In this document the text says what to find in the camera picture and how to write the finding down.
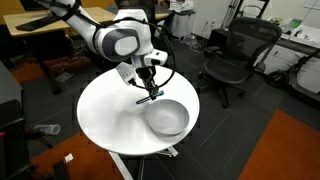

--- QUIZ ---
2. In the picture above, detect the white desk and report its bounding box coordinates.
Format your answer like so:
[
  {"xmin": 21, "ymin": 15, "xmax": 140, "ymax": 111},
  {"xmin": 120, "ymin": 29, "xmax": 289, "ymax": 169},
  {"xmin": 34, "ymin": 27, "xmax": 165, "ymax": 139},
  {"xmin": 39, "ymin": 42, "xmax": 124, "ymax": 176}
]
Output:
[{"xmin": 258, "ymin": 19, "xmax": 320, "ymax": 96}]

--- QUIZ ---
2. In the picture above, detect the grey floor plate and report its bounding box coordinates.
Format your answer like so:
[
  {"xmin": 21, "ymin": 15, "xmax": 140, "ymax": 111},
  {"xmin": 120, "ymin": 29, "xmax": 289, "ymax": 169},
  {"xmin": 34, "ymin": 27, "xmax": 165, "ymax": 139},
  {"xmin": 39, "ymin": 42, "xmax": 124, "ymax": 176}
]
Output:
[{"xmin": 54, "ymin": 71, "xmax": 75, "ymax": 83}]

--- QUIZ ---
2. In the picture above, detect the black keyboard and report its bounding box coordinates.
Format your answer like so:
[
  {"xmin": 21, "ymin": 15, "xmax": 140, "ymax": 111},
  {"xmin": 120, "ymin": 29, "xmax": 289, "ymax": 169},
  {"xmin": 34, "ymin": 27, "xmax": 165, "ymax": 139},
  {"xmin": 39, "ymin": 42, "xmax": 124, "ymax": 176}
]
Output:
[{"xmin": 14, "ymin": 13, "xmax": 64, "ymax": 33}]

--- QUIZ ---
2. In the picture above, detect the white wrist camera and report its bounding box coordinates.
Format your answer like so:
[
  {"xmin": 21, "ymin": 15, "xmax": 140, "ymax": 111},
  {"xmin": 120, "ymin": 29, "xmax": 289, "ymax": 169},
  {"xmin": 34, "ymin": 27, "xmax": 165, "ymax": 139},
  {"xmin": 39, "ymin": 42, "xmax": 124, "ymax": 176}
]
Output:
[{"xmin": 115, "ymin": 62, "xmax": 138, "ymax": 86}]

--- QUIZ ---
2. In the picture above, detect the green desk item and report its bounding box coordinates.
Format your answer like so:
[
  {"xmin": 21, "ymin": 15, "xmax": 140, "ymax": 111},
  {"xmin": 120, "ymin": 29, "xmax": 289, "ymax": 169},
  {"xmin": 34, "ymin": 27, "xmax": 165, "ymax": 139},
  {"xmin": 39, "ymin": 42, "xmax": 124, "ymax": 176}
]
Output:
[{"xmin": 288, "ymin": 18, "xmax": 303, "ymax": 30}]

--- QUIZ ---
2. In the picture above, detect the white round bowl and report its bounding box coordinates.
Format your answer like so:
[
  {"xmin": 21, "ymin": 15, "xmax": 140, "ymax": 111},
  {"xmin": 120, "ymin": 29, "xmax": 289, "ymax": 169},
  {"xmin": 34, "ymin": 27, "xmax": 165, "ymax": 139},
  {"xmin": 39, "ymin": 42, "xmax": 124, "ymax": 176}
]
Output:
[{"xmin": 145, "ymin": 98, "xmax": 191, "ymax": 137}]

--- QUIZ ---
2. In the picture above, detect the black floor box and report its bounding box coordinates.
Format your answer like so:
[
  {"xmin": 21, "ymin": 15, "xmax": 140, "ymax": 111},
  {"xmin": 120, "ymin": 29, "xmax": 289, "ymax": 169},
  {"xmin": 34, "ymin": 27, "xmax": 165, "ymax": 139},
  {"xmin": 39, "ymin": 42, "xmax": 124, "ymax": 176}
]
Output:
[{"xmin": 207, "ymin": 28, "xmax": 233, "ymax": 51}]

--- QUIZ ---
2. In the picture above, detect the light wooden desk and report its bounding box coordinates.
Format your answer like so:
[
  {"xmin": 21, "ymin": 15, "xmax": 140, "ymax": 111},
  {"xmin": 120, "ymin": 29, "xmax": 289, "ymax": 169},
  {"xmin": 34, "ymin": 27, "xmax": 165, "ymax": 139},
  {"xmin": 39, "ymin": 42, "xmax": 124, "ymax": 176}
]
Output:
[{"xmin": 3, "ymin": 6, "xmax": 117, "ymax": 95}]

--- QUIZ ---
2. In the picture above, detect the black stand post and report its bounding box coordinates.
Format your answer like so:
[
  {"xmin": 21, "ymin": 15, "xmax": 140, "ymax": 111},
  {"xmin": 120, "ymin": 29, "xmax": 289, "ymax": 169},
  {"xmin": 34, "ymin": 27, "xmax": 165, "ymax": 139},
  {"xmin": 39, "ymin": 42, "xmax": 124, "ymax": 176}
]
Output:
[{"xmin": 52, "ymin": 160, "xmax": 70, "ymax": 180}]

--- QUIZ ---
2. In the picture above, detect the black mesh office chair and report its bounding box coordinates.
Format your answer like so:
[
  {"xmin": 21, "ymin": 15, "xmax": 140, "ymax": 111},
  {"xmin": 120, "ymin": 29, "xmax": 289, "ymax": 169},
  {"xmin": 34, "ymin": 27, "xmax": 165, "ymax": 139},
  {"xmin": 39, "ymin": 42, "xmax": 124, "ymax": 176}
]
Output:
[{"xmin": 198, "ymin": 17, "xmax": 284, "ymax": 109}]

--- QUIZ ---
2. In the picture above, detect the pen with teal cap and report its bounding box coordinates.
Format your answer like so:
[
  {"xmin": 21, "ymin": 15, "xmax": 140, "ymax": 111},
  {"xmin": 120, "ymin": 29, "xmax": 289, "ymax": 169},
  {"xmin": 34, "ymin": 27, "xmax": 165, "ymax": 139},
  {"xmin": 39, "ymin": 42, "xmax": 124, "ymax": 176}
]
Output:
[{"xmin": 135, "ymin": 90, "xmax": 165, "ymax": 106}]

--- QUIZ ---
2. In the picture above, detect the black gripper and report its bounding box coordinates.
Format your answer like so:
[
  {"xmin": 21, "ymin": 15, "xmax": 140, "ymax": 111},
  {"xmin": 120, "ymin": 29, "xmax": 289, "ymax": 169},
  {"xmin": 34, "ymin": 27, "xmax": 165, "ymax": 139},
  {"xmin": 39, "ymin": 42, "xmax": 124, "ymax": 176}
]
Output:
[{"xmin": 134, "ymin": 65, "xmax": 161, "ymax": 102}]

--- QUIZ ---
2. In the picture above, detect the white paper tag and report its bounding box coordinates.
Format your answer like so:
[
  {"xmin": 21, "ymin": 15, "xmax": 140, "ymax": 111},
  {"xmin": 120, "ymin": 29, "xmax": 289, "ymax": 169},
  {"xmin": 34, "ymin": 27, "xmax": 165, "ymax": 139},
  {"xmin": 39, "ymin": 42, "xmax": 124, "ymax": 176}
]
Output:
[{"xmin": 63, "ymin": 153, "xmax": 75, "ymax": 164}]

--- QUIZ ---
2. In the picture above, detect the clear plastic bottle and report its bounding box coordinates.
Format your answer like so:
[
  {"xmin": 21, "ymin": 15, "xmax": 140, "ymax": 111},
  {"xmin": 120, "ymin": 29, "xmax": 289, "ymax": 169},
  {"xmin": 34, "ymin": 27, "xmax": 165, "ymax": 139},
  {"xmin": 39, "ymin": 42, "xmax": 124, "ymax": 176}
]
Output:
[{"xmin": 33, "ymin": 123, "xmax": 62, "ymax": 136}]

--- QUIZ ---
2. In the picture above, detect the black electric scooter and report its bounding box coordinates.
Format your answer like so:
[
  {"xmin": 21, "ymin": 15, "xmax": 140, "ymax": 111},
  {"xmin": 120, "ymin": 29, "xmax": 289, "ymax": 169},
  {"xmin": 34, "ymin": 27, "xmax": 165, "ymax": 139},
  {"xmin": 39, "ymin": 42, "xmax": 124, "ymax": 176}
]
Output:
[{"xmin": 265, "ymin": 49, "xmax": 320, "ymax": 103}]

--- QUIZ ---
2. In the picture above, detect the white table base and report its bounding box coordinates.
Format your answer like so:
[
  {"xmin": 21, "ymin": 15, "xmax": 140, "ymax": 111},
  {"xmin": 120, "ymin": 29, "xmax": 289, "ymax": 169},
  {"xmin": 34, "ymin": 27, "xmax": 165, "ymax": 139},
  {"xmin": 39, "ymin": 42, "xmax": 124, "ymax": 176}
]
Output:
[{"xmin": 108, "ymin": 144, "xmax": 179, "ymax": 180}]

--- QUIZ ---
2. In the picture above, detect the white box device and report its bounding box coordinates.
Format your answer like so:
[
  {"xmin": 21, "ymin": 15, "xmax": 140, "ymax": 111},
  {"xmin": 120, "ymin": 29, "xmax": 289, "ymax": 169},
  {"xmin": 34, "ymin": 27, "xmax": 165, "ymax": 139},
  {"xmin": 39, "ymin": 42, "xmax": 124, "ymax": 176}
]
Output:
[{"xmin": 168, "ymin": 0, "xmax": 196, "ymax": 14}]

